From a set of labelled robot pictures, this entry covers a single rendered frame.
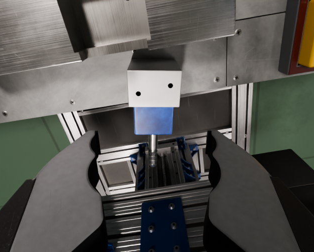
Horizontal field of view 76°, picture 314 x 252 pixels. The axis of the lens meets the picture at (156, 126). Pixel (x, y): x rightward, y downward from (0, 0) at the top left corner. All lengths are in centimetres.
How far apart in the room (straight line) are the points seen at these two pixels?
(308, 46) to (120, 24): 18
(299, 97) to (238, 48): 115
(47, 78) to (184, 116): 74
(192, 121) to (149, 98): 76
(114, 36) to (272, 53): 18
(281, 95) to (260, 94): 12
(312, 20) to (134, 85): 18
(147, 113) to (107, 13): 10
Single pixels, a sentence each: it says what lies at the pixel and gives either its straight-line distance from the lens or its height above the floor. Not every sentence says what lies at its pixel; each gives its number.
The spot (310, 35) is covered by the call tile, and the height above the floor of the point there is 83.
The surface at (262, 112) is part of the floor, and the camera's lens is 132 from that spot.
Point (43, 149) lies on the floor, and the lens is 142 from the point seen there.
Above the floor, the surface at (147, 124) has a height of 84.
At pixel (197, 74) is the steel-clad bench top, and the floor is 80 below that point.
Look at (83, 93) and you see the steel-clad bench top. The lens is 26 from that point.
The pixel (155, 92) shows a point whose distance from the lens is 19.
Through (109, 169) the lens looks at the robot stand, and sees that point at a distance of 111.
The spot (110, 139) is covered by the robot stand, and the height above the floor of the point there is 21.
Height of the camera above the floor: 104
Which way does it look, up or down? 61 degrees down
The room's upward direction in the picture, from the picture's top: 176 degrees clockwise
